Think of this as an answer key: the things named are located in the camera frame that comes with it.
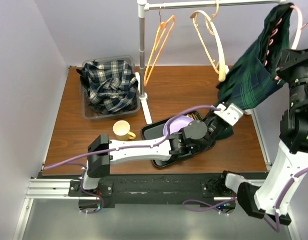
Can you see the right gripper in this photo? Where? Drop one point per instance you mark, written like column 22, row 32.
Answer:
column 293, row 59

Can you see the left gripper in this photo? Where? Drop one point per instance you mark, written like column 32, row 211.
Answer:
column 211, row 113

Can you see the pink hanger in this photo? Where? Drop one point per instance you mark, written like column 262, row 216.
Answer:
column 294, row 30

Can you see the green plaid skirt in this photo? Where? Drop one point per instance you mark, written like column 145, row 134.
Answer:
column 252, row 79

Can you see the orange plastic hanger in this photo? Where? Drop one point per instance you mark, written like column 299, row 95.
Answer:
column 158, row 47

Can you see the navy white plaid skirt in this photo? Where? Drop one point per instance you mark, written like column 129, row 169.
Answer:
column 110, row 87

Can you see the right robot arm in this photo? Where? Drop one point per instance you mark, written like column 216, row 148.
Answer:
column 291, row 162

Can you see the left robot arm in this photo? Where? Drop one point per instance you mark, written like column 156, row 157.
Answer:
column 172, row 145

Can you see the gold spoon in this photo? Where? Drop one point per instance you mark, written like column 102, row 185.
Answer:
column 192, row 116

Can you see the purple plate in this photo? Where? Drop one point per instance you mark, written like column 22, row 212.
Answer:
column 180, row 123

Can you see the yellow mug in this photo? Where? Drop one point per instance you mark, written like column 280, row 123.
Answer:
column 122, row 131

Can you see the clear plastic bin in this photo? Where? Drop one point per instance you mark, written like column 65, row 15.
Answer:
column 89, row 114

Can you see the white metal clothes rack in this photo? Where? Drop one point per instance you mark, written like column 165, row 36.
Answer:
column 220, row 68

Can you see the black mounting base plate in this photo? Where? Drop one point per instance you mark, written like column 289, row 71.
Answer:
column 150, row 189

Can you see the aluminium frame rail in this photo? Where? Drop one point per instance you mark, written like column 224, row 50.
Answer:
column 55, row 187

